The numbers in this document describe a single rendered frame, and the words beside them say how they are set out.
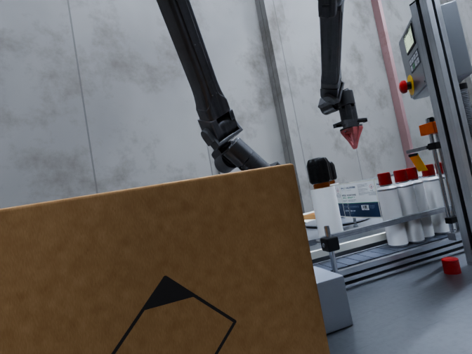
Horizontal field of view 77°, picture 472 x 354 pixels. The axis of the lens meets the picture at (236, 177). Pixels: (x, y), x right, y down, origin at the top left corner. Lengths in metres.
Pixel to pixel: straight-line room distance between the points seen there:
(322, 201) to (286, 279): 0.81
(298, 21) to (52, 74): 3.31
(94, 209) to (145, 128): 3.03
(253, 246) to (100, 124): 3.01
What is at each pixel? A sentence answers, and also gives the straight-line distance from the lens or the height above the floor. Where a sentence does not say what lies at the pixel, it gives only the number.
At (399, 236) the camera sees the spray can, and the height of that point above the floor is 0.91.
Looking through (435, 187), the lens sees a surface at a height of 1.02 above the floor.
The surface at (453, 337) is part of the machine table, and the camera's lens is 0.60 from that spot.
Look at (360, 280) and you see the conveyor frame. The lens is 0.82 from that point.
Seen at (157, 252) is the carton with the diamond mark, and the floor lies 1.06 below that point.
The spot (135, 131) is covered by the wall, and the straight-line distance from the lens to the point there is 3.26.
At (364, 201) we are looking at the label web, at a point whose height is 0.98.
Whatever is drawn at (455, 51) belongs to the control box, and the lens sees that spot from 0.96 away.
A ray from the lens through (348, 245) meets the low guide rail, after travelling 0.89.
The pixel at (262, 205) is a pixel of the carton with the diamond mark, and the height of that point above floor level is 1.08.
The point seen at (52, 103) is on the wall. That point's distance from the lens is 3.30.
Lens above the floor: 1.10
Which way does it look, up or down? 3 degrees up
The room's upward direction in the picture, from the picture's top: 10 degrees counter-clockwise
